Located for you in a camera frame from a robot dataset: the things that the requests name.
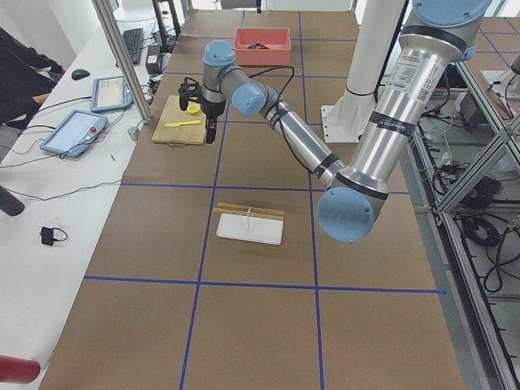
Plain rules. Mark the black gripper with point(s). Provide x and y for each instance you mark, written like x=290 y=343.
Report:
x=212 y=110

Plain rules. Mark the grey and pink cloth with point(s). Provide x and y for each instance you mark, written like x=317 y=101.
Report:
x=258 y=46

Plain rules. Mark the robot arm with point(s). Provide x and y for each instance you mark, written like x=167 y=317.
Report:
x=436 y=34

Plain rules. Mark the yellow lemon slice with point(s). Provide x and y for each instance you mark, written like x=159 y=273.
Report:
x=193 y=109

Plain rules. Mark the yellow plastic knife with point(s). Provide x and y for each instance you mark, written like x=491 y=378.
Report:
x=183 y=123

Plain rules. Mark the wooden cutting board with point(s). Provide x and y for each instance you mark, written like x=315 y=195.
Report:
x=180 y=127

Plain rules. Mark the black power adapter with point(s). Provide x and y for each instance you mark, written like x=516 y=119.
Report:
x=154 y=60

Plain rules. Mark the far blue teach pendant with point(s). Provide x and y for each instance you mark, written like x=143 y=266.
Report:
x=110 y=94

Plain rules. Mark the blue teach pendant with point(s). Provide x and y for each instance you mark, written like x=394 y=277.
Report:
x=110 y=94
x=75 y=134

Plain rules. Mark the black keyboard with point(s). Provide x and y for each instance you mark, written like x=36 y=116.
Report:
x=133 y=40

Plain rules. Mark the pink plastic bin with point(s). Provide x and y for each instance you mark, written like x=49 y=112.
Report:
x=278 y=39

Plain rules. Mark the near blue teach pendant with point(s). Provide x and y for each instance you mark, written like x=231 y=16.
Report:
x=75 y=134

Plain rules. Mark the black computer mouse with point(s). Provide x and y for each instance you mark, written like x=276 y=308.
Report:
x=79 y=74

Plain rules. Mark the white rectangular tray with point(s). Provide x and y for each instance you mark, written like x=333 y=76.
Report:
x=249 y=228

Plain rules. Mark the person in black clothes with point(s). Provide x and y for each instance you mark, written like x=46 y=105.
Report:
x=23 y=88

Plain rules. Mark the small black clip device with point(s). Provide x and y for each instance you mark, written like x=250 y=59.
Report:
x=51 y=235

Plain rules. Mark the black foam microphone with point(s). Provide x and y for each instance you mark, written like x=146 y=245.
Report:
x=9 y=204

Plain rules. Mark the aluminium frame post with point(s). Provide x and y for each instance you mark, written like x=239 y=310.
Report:
x=120 y=52

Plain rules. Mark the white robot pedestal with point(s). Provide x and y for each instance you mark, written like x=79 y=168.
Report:
x=345 y=121

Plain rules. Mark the aluminium frame rack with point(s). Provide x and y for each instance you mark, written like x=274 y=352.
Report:
x=463 y=166

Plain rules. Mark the red cylinder handle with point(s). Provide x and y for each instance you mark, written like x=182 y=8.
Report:
x=17 y=370

